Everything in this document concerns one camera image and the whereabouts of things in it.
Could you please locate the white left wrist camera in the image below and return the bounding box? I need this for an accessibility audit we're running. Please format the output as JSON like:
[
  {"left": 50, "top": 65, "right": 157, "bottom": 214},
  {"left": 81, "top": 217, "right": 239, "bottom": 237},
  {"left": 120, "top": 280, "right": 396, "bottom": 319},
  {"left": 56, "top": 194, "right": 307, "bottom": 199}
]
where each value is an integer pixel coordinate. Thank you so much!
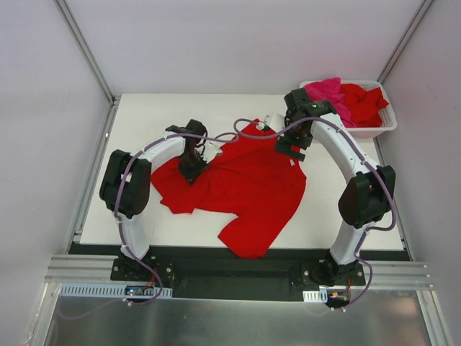
[{"left": 201, "top": 142, "right": 223, "bottom": 163}]

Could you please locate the aluminium frame post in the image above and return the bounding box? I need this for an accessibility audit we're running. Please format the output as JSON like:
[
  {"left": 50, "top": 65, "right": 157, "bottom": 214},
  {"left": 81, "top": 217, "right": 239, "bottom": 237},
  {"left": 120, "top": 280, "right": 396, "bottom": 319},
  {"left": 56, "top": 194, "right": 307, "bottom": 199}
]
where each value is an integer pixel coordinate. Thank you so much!
[
  {"left": 377, "top": 0, "right": 436, "bottom": 84},
  {"left": 53, "top": 0, "right": 116, "bottom": 105}
]

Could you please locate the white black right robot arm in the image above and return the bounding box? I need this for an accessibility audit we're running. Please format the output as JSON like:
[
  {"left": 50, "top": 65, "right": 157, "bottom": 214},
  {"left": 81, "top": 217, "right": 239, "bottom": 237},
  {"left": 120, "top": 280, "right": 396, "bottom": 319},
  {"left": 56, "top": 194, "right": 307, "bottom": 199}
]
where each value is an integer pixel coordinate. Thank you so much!
[{"left": 270, "top": 88, "right": 396, "bottom": 286}]

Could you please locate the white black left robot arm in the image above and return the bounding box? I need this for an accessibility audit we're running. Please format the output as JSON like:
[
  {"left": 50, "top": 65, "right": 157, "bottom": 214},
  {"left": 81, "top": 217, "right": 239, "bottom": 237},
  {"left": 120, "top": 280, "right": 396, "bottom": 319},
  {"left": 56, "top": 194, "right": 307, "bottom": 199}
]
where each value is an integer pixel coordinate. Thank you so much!
[{"left": 99, "top": 120, "right": 210, "bottom": 280}]

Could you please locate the left white cable duct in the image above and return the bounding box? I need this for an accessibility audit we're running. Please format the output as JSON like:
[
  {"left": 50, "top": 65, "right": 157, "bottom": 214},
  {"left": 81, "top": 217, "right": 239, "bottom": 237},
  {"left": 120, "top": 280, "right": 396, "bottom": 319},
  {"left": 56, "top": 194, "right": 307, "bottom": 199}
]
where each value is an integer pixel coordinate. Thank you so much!
[{"left": 60, "top": 283, "right": 173, "bottom": 299}]

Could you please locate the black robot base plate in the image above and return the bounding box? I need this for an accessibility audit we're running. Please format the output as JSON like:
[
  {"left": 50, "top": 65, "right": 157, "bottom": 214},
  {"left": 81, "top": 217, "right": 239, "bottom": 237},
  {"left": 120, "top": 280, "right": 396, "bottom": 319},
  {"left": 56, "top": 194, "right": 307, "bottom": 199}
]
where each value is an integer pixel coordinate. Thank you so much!
[{"left": 110, "top": 247, "right": 365, "bottom": 301}]

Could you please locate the pink t shirt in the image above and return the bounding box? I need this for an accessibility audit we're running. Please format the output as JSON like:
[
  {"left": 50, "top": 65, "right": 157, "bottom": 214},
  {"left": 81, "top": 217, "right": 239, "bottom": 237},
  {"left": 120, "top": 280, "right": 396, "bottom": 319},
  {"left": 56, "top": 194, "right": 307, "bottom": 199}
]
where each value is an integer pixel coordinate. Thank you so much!
[{"left": 304, "top": 77, "right": 356, "bottom": 128}]

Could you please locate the left aluminium frame post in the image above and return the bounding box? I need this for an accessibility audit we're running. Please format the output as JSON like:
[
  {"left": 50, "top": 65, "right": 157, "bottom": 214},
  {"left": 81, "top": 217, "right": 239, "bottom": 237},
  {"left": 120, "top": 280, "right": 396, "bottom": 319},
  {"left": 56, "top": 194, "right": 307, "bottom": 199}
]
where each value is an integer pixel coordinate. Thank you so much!
[{"left": 53, "top": 0, "right": 116, "bottom": 105}]

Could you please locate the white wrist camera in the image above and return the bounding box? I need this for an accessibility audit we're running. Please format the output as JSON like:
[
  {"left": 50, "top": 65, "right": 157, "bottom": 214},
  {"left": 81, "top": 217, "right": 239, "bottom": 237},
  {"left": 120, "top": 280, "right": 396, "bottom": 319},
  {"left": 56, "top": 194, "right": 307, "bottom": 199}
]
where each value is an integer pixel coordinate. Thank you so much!
[
  {"left": 256, "top": 112, "right": 285, "bottom": 133},
  {"left": 201, "top": 142, "right": 223, "bottom": 163}
]

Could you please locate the right aluminium frame post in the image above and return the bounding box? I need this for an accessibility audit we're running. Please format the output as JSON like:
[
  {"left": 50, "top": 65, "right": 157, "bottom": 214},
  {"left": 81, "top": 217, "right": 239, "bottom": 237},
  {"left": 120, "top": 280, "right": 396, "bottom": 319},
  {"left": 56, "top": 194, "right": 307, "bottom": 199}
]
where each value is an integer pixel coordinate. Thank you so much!
[{"left": 377, "top": 0, "right": 436, "bottom": 84}]

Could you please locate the white perforated plastic basket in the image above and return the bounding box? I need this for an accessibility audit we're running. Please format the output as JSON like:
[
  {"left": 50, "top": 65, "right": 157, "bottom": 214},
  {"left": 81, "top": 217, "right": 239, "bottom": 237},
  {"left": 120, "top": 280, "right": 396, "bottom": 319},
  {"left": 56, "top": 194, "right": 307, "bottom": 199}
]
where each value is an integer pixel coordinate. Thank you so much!
[{"left": 300, "top": 79, "right": 397, "bottom": 138}]

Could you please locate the white cable duct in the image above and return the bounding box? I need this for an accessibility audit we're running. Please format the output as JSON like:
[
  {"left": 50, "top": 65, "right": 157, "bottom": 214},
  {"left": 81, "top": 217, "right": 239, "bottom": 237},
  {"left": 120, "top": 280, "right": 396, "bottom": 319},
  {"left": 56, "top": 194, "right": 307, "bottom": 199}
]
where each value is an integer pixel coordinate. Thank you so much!
[
  {"left": 60, "top": 283, "right": 173, "bottom": 299},
  {"left": 303, "top": 289, "right": 328, "bottom": 303}
]

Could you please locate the right white cable duct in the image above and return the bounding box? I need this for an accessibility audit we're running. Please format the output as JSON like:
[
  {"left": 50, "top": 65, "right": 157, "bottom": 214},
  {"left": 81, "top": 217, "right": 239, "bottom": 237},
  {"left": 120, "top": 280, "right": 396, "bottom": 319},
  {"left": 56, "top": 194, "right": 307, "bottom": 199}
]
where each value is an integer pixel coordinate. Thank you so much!
[{"left": 303, "top": 289, "right": 328, "bottom": 303}]

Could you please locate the red t shirt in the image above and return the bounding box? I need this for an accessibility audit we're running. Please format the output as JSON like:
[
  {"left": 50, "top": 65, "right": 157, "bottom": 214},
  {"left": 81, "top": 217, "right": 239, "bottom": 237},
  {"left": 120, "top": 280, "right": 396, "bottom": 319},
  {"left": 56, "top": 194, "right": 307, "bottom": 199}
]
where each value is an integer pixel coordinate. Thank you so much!
[
  {"left": 340, "top": 84, "right": 389, "bottom": 128},
  {"left": 151, "top": 123, "right": 307, "bottom": 259}
]

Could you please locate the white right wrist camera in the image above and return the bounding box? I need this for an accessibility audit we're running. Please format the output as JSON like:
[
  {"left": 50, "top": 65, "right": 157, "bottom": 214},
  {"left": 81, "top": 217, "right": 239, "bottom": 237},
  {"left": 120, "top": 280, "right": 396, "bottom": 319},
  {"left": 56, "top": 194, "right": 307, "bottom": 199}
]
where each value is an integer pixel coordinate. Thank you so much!
[{"left": 256, "top": 112, "right": 285, "bottom": 133}]

